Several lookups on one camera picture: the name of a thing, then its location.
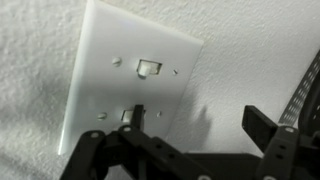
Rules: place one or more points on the white toggle switch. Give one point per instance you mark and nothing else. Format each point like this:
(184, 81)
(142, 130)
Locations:
(126, 116)
(146, 69)

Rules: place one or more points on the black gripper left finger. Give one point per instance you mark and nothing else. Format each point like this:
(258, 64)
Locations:
(138, 116)

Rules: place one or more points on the white plate screw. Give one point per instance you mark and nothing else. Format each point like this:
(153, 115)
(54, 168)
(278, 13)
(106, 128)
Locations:
(102, 116)
(159, 114)
(116, 61)
(175, 71)

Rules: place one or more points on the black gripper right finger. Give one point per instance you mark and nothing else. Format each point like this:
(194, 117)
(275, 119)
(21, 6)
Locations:
(260, 125)

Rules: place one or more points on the white double switch plate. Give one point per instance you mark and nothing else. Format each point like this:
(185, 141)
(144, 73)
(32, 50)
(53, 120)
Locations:
(100, 50)

